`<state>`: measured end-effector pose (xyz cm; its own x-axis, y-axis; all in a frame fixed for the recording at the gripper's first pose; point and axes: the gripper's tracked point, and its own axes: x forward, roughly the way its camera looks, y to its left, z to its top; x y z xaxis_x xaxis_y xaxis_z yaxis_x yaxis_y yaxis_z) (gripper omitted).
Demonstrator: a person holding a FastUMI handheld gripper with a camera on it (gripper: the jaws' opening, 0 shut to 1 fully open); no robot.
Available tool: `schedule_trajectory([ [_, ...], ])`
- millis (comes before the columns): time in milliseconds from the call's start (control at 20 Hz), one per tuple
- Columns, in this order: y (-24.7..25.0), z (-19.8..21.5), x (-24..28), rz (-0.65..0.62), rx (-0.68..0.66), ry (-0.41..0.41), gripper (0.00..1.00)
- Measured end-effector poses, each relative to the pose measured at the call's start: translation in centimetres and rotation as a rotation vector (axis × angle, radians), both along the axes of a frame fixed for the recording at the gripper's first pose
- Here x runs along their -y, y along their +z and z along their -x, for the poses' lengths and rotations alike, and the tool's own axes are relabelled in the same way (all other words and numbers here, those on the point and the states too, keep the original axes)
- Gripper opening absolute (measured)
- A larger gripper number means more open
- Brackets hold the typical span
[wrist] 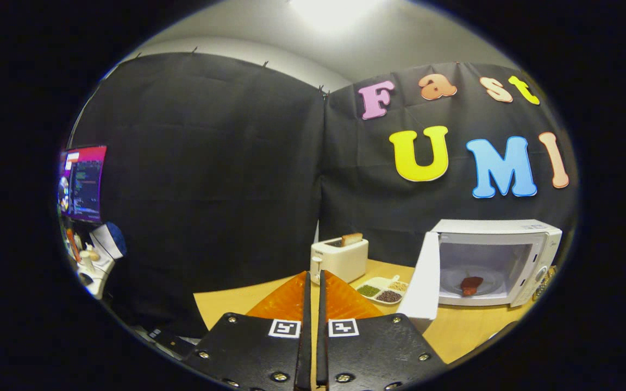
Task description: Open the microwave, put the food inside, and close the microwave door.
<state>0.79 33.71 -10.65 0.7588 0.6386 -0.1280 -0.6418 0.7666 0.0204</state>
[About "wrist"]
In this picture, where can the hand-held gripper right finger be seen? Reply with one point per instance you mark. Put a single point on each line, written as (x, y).
(321, 353)

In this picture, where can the bright ceiling light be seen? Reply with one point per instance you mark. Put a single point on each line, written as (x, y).
(332, 13)

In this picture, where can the white plastic device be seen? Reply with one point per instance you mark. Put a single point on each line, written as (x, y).
(95, 279)

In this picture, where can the toasted bread slice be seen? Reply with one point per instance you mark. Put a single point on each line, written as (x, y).
(352, 239)

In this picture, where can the white divided bean dish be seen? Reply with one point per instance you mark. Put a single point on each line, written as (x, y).
(381, 290)

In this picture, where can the white toaster oven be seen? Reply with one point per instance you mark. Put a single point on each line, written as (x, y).
(487, 231)

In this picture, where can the cream toaster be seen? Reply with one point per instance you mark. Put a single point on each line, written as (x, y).
(345, 260)

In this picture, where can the computer monitor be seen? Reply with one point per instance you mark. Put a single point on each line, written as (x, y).
(86, 184)

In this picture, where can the red meat strip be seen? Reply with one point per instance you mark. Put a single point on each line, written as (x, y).
(470, 284)

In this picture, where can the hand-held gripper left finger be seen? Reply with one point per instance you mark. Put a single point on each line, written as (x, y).
(305, 353)

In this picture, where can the white and blue object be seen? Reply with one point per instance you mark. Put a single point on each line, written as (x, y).
(109, 241)

